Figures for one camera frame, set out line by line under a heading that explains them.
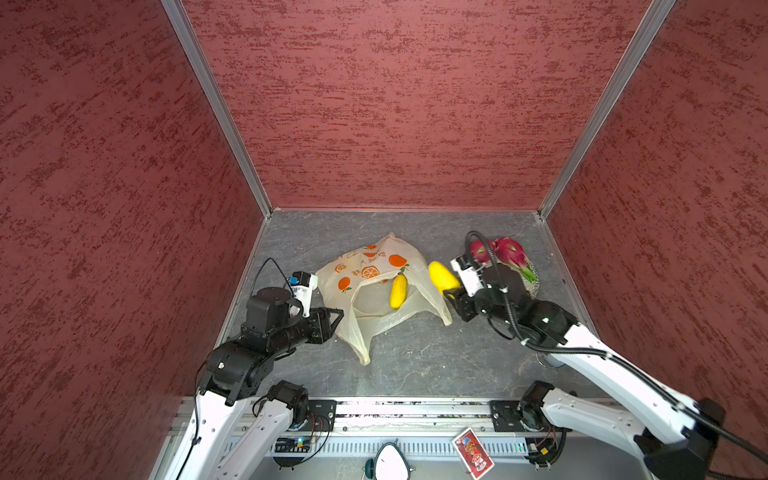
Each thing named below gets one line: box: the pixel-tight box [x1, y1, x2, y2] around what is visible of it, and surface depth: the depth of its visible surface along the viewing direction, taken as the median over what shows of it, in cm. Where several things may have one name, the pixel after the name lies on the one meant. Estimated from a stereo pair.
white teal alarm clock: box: [364, 438, 416, 480], surface depth 66 cm
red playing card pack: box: [452, 427, 495, 480], surface depth 70 cm
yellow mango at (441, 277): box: [428, 261, 461, 295], surface depth 74 cm
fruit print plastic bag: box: [316, 232, 453, 365], surface depth 89 cm
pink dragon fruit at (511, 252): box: [494, 237, 538, 281], surface depth 102 cm
